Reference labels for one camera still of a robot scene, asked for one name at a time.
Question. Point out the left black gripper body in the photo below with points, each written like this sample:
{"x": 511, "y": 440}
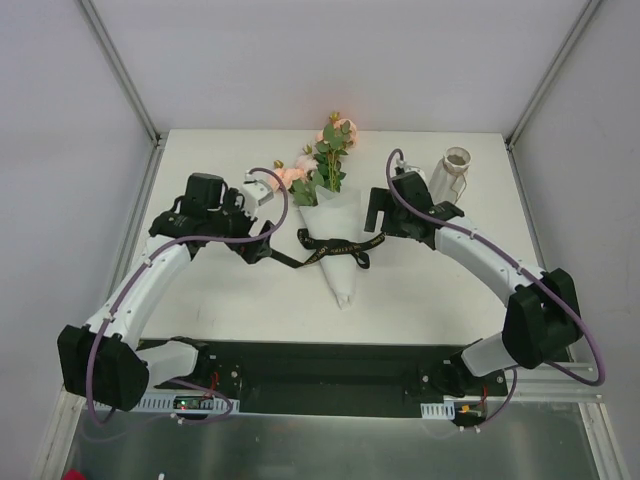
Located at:
{"x": 253, "y": 247}

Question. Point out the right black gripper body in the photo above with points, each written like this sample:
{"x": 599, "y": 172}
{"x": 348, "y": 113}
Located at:
{"x": 382, "y": 215}

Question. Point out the white wrapping paper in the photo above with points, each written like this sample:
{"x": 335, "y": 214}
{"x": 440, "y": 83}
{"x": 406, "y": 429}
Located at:
{"x": 336, "y": 218}

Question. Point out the black gold-lettered ribbon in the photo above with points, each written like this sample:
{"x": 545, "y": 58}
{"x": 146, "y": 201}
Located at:
{"x": 330, "y": 248}

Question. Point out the pink rose stem one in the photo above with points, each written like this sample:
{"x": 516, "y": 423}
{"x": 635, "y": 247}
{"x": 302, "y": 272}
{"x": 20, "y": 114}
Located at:
{"x": 332, "y": 146}

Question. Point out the pink rose stem three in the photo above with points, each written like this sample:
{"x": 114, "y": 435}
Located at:
{"x": 288, "y": 175}

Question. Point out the pink rose stem two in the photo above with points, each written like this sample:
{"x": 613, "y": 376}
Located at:
{"x": 308, "y": 160}

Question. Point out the pink rose stem four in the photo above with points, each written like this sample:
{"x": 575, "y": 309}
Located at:
{"x": 303, "y": 190}

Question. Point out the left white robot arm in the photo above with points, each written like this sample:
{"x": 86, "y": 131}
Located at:
{"x": 100, "y": 360}

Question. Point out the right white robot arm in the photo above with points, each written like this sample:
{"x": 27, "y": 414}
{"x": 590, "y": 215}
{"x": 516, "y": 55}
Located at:
{"x": 540, "y": 305}

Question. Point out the red object at bottom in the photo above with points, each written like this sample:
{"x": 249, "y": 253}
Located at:
{"x": 73, "y": 474}

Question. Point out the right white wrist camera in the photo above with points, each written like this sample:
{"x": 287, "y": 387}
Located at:
{"x": 403, "y": 168}

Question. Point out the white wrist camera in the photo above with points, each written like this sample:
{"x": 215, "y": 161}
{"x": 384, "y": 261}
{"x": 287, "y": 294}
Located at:
{"x": 403, "y": 168}
{"x": 255, "y": 193}

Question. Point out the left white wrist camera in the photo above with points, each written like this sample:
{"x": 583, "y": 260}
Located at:
{"x": 255, "y": 193}

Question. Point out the left aluminium frame post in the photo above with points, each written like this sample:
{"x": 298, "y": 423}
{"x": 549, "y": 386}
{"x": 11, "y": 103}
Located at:
{"x": 99, "y": 30}

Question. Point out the aluminium frame post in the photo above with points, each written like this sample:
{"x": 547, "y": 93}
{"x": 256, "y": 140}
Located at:
{"x": 576, "y": 32}
{"x": 99, "y": 30}

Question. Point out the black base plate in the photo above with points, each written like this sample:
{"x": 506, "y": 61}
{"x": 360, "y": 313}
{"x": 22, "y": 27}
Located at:
{"x": 331, "y": 379}

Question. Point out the aluminium front rail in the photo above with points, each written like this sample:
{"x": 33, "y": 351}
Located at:
{"x": 547, "y": 384}

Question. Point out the right aluminium frame post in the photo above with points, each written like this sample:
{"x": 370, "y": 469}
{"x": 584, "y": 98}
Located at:
{"x": 576, "y": 32}

